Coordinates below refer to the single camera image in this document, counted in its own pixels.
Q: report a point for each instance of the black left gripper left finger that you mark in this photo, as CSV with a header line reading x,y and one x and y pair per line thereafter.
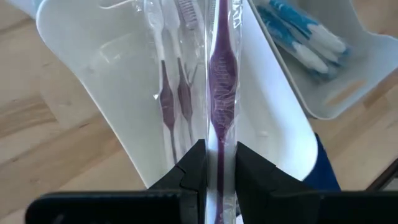
x,y
124,208

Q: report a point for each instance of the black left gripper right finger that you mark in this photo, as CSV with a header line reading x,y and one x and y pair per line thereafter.
x,y
295,208

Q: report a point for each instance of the clear plastic bags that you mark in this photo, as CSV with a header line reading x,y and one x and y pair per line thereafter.
x,y
222,87

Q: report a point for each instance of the blue white toothbrush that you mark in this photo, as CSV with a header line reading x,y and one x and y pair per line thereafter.
x,y
326,37
326,53
308,57

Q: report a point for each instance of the blue cloth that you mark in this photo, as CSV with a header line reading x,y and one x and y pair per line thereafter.
x,y
323,171

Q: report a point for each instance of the white plastic bin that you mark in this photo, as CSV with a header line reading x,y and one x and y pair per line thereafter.
x,y
109,77

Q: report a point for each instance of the pale grey plastic bin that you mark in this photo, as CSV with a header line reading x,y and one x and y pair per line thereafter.
x,y
367,62

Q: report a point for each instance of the black aluminium table frame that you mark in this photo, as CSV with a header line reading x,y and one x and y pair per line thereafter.
x,y
385,182

